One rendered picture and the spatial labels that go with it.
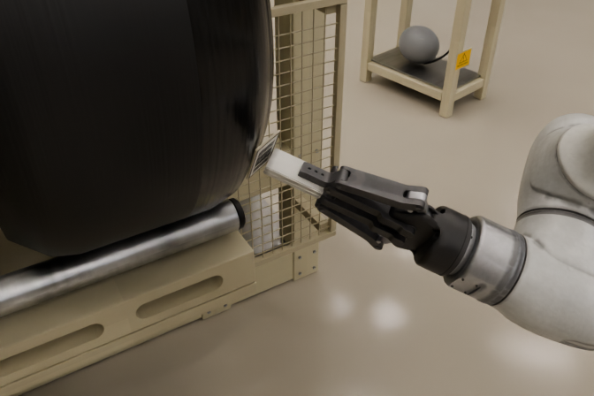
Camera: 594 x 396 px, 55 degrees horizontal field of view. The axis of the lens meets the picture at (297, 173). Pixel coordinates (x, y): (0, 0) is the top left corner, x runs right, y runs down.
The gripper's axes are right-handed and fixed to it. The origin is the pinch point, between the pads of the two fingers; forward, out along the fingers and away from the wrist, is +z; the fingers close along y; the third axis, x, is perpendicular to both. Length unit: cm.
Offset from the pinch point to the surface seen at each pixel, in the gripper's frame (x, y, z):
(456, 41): 179, 121, -49
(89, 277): -16.1, 15.1, 17.0
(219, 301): -9.8, 22.9, 1.6
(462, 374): 24, 97, -71
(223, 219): -2.4, 14.1, 5.8
